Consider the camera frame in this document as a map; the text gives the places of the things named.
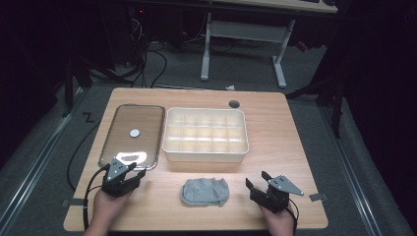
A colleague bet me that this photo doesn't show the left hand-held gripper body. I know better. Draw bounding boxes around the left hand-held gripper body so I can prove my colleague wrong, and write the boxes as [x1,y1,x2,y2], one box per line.
[100,157,143,199]

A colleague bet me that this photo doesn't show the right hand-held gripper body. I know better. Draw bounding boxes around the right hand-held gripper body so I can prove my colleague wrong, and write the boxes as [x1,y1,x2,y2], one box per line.
[249,174,305,213]

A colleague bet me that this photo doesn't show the grey sock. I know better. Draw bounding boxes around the grey sock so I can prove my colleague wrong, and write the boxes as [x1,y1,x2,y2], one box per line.
[179,177,230,207]

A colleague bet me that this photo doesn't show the white compartment storage box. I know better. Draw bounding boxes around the white compartment storage box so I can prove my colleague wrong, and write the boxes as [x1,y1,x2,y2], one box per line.
[161,106,250,164]

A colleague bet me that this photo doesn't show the person's right hand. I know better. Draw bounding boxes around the person's right hand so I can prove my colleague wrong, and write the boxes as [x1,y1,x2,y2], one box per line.
[260,204,296,236]

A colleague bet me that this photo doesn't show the person's left hand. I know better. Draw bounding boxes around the person's left hand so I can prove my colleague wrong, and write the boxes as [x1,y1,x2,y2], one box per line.
[92,188,134,228]

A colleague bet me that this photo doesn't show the grey tape piece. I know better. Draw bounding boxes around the grey tape piece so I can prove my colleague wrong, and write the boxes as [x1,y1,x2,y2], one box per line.
[308,192,329,203]
[61,197,86,208]

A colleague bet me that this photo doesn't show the clear plastic box lid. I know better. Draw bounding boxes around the clear plastic box lid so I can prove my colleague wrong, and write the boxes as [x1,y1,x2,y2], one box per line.
[98,103,166,171]

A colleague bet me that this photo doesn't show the black metal stand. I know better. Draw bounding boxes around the black metal stand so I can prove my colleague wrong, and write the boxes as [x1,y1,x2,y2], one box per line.
[285,62,347,140]
[61,53,134,118]

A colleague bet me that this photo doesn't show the desk with white legs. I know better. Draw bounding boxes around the desk with white legs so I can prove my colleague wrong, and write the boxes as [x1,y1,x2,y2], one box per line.
[200,0,339,89]

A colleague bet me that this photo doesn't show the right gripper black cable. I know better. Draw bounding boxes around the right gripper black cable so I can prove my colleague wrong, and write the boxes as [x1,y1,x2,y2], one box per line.
[285,198,300,234]

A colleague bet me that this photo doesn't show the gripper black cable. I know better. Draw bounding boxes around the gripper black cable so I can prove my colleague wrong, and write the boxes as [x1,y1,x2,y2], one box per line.
[285,198,300,234]
[83,163,111,231]

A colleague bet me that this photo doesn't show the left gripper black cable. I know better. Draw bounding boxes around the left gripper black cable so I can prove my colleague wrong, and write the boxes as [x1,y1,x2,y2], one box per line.
[83,163,111,231]

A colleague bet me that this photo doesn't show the thin black floor cable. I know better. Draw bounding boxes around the thin black floor cable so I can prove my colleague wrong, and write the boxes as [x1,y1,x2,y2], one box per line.
[66,120,102,192]

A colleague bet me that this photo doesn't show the metal floor rail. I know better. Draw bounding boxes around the metal floor rail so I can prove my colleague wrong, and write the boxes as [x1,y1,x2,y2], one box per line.
[0,88,86,230]
[318,104,384,236]

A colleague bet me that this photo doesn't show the black floor cables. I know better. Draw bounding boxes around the black floor cables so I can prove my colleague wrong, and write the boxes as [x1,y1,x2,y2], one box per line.
[129,13,169,89]

